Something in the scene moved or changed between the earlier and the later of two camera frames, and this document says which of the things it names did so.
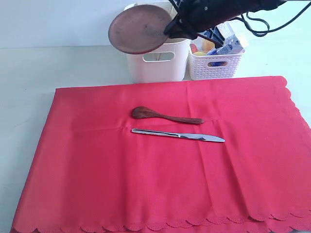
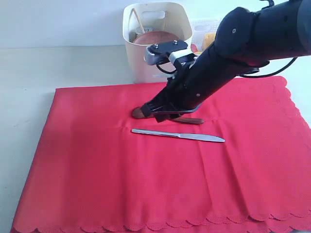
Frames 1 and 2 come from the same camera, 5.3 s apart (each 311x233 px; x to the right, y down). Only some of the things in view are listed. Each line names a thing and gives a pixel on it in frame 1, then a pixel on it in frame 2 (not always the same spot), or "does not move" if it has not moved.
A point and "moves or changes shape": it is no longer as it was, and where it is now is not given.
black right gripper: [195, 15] -> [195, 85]
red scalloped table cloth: [88, 171] does not move
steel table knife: [188, 136] does not move
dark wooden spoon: [142, 112] does not move
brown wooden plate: [139, 29] moves or changes shape
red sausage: [193, 48] does not move
